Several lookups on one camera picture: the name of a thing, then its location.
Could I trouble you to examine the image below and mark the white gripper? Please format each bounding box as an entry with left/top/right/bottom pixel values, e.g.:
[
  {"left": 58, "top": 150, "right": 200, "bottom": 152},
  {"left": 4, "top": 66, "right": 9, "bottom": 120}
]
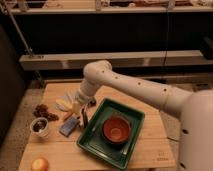
[{"left": 56, "top": 90, "right": 93, "bottom": 111}]

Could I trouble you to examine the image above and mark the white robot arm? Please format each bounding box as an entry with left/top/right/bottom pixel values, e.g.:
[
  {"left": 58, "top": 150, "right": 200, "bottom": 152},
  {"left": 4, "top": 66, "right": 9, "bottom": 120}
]
[{"left": 67, "top": 60, "right": 213, "bottom": 171}]

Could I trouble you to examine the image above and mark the green plastic tray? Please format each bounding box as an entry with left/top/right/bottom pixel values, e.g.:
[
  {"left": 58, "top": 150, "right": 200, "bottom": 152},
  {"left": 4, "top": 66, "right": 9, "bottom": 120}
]
[{"left": 77, "top": 98, "right": 145, "bottom": 170}]

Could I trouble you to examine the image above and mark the light blue cloth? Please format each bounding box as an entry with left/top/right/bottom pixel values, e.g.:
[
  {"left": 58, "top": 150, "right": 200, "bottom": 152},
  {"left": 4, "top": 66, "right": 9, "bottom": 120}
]
[{"left": 55, "top": 93, "right": 75, "bottom": 112}]

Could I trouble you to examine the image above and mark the blue sponge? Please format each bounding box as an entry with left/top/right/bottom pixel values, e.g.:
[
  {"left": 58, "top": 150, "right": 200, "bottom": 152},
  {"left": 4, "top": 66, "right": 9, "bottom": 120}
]
[{"left": 59, "top": 117, "right": 79, "bottom": 137}]

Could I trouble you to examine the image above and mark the bunch of dark grapes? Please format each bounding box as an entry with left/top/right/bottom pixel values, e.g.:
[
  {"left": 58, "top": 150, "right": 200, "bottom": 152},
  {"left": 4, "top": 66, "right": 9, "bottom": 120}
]
[{"left": 33, "top": 104, "right": 59, "bottom": 121}]

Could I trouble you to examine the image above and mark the small dark toy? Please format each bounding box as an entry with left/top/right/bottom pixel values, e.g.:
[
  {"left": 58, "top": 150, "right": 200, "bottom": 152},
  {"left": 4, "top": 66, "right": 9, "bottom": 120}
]
[{"left": 88, "top": 97, "right": 96, "bottom": 106}]

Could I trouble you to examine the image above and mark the white cup with dark contents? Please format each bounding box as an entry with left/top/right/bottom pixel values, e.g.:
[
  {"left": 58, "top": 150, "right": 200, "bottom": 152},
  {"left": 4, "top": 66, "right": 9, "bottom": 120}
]
[{"left": 30, "top": 117, "right": 50, "bottom": 138}]

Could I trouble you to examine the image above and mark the orange bowl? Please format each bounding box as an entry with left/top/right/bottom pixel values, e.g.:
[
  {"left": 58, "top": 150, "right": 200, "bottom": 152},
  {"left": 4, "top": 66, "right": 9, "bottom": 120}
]
[{"left": 102, "top": 115, "right": 131, "bottom": 145}]

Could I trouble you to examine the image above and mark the yellow-red apple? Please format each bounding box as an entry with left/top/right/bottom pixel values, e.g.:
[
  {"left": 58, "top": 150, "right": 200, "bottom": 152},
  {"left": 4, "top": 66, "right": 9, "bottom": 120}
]
[{"left": 31, "top": 158, "right": 49, "bottom": 171}]

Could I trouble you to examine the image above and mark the metal shelf rack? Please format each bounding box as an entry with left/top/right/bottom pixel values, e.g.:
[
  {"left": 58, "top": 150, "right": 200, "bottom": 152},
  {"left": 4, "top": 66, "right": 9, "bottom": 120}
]
[{"left": 0, "top": 10, "right": 213, "bottom": 83}]

